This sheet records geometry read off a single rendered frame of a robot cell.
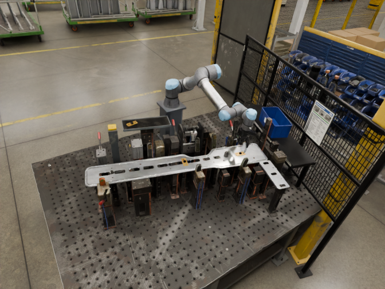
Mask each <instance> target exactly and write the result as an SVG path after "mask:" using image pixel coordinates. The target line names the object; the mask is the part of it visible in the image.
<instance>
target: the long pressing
mask: <svg viewBox="0 0 385 289"><path fill-rule="evenodd" d="M242 146H243V145H238V146H229V147H221V148H217V149H212V150H211V151H210V152H209V153H208V154H207V155H201V156H197V157H189V156H187V155H185V154H178V155H170V156H166V157H157V158H150V159H142V160H137V161H129V162H121V163H113V164H108V165H100V166H92V167H88V168H87V169H86V170H85V186H86V187H89V188H91V187H95V186H97V184H98V183H99V178H101V177H104V178H105V181H106V182H109V184H113V183H121V182H127V181H134V180H138V179H145V178H152V177H160V176H164V175H171V174H178V173H185V172H189V171H195V168H196V165H197V163H201V164H202V168H201V169H202V170H203V169H210V168H217V169H225V168H230V167H237V166H240V165H241V162H242V160H243V159H244V158H245V157H248V159H249V161H248V163H247V165H250V164H255V163H259V162H262V161H267V160H268V158H267V157H266V155H265V154H264V153H263V151H262V150H261V149H260V148H259V146H258V145H257V144H255V143H251V144H249V146H248V148H247V150H246V152H245V154H246V155H239V156H236V155H235V153H238V152H242V151H244V150H241V149H240V148H241V147H242ZM225 151H228V153H229V154H228V157H224V153H225ZM217 156H219V157H220V158H219V159H214V157H217ZM181 158H186V160H187V161H190V160H195V159H199V160H200V161H199V162H192V163H188V166H183V164H180V165H173V166H170V165H169V163H175V162H181V161H182V160H181ZM203 158H210V160H207V161H204V160H203ZM140 164H141V165H140ZM162 164H167V166H165V167H158V165H162ZM147 166H153V167H154V168H153V169H146V170H144V167H147ZM135 168H139V169H140V170H139V171H131V172H130V171H129V170H130V169H135ZM111 170H113V172H114V173H113V174H111ZM120 170H125V173H119V174H115V171H120ZM108 172H109V173H110V175H105V176H99V174H101V173H108Z"/></svg>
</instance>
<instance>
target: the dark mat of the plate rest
mask: <svg viewBox="0 0 385 289"><path fill-rule="evenodd" d="M133 121H137V124H134V125H132V126H129V127H128V126H127V125H126V124H127V123H130V122H133ZM122 122H123V129H124V130H126V129H132V128H143V127H153V126H164V125H170V123H169V121H168V118H167V117H166V116H165V117H158V118H147V119H135V120H123V121H122Z"/></svg>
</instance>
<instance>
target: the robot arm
mask: <svg viewBox="0 0 385 289"><path fill-rule="evenodd" d="M220 76H221V69H220V67H219V66H218V65H217V64H213V65H208V66H205V67H200V68H198V69H197V70H196V72H195V75H193V76H191V77H185V78H184V79H181V80H177V79H169V80H167V81H166V86H165V88H166V97H165V98H164V102H163V105H164V106H165V107H166V108H178V107H179V105H180V102H179V99H178V94H179V93H182V92H186V91H190V90H192V89H193V88H194V86H196V85H197V86H198V87H199V88H201V89H202V90H203V92H204V93H205V94H206V96H207V97H208V98H209V99H210V101H211V102H212V103H213V105H214V106H215V107H216V109H217V110H218V111H219V114H218V116H219V118H220V120H221V121H226V120H229V119H232V118H235V117H238V116H240V117H241V118H243V123H242V126H241V128H239V129H238V132H236V133H235V139H234V140H237V142H238V143H243V146H242V147H241V148H240V149H241V150H244V153H245V152H246V150H247V149H248V146H249V134H250V135H253V136H255V135H256V132H255V131H254V130H252V126H253V124H254V121H255V119H256V116H257V111H256V110H253V109H252V108H250V109H247V108H246V107H245V106H244V105H243V104H241V103H240V102H236V103H235V104H233V106H232V107H231V108H229V107H228V105H227V104H226V103H225V102H224V101H223V99H222V98H221V97H220V95H219V94H218V92H217V91H216V90H215V89H214V87H213V86H212V85H211V84H210V81H213V80H217V79H219V78H220ZM236 134H237V136H236ZM244 141H246V142H244Z"/></svg>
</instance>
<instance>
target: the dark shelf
mask: <svg viewBox="0 0 385 289"><path fill-rule="evenodd" d="M245 107H246V108H247V109H250V108H252V109H253V110H256V111H257V116H256V119H255V121H254V123H255V125H256V126H257V127H258V128H259V129H260V131H261V132H263V131H262V129H264V127H263V125H262V124H261V122H260V120H259V117H260V113H261V110H262V107H263V105H262V104H260V105H253V106H245ZM267 139H268V140H269V142H271V141H275V140H276V141H277V142H278V143H279V146H278V149H277V151H282V152H283V153H284V154H285V155H286V162H287V163H288V164H289V166H290V167H291V168H292V169H294V168H298V167H304V166H310V165H315V164H316V161H315V160H314V159H313V158H312V157H311V156H310V155H309V154H308V153H307V152H306V151H305V150H304V149H303V148H302V146H301V145H300V144H299V143H298V142H297V141H296V140H295V139H294V138H293V137H292V136H291V135H290V134H289V135H288V137H287V138H271V137H270V136H269V134H268V136H267Z"/></svg>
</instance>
